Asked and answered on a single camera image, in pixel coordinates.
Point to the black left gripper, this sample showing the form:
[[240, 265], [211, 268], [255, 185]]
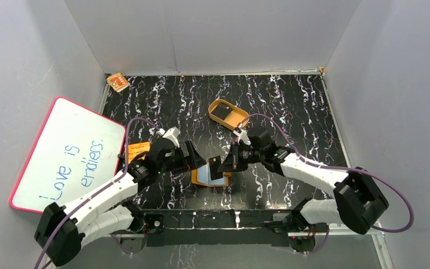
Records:
[[191, 156]]

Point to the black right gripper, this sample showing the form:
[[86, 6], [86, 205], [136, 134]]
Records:
[[233, 162]]

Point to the orange leather card holder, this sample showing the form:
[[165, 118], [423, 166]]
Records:
[[203, 176]]

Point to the yellow oval tray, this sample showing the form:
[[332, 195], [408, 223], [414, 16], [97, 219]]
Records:
[[233, 120]]

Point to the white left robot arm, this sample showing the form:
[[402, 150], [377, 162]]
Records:
[[63, 230]]

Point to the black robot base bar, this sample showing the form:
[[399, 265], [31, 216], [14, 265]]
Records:
[[277, 228]]

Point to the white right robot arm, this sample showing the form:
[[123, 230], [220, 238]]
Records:
[[354, 200]]

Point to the stack of black cards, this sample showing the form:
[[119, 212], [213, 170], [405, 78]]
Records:
[[222, 111]]

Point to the small orange card box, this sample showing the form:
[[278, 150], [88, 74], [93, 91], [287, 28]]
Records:
[[118, 82]]

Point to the orange Huckleberry Finn book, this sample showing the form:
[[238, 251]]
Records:
[[137, 148]]

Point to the pink framed whiteboard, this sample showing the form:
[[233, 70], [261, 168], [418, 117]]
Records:
[[76, 151]]

